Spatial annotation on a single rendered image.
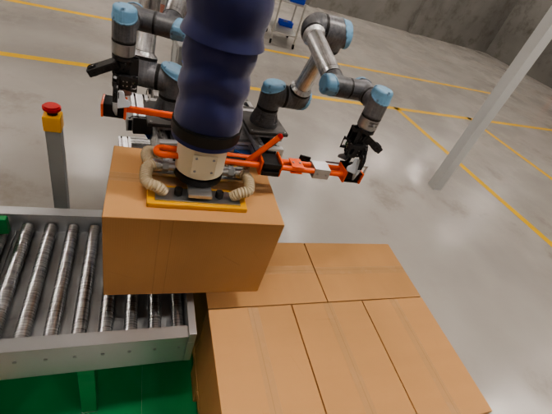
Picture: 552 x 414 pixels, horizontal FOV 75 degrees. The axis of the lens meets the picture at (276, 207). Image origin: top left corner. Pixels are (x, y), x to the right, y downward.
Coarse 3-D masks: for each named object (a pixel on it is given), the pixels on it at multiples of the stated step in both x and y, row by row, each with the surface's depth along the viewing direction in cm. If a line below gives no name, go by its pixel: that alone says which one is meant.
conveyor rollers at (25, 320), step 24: (0, 240) 151; (24, 240) 154; (48, 240) 158; (72, 240) 161; (96, 240) 166; (0, 288) 136; (0, 312) 129; (24, 312) 132; (48, 312) 135; (24, 336) 126
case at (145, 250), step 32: (128, 160) 132; (128, 192) 119; (256, 192) 139; (128, 224) 112; (160, 224) 115; (192, 224) 119; (224, 224) 122; (256, 224) 126; (128, 256) 122; (160, 256) 125; (192, 256) 129; (224, 256) 133; (256, 256) 138; (128, 288) 133; (160, 288) 137; (192, 288) 142; (224, 288) 147; (256, 288) 152
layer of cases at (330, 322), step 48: (288, 288) 177; (336, 288) 186; (384, 288) 196; (240, 336) 150; (288, 336) 157; (336, 336) 164; (384, 336) 172; (432, 336) 180; (240, 384) 135; (288, 384) 140; (336, 384) 146; (384, 384) 152; (432, 384) 159
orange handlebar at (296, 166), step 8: (128, 112) 134; (136, 112) 135; (144, 112) 135; (152, 112) 136; (160, 112) 137; (168, 112) 139; (160, 152) 118; (168, 152) 119; (176, 152) 123; (232, 160) 126; (240, 160) 127; (256, 160) 133; (288, 160) 137; (296, 160) 138; (288, 168) 134; (296, 168) 135; (304, 168) 136; (312, 168) 138; (336, 168) 145; (336, 176) 142
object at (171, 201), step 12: (168, 192) 121; (180, 192) 120; (216, 192) 125; (228, 192) 130; (156, 204) 116; (168, 204) 118; (180, 204) 119; (192, 204) 121; (204, 204) 123; (216, 204) 124; (228, 204) 126; (240, 204) 127
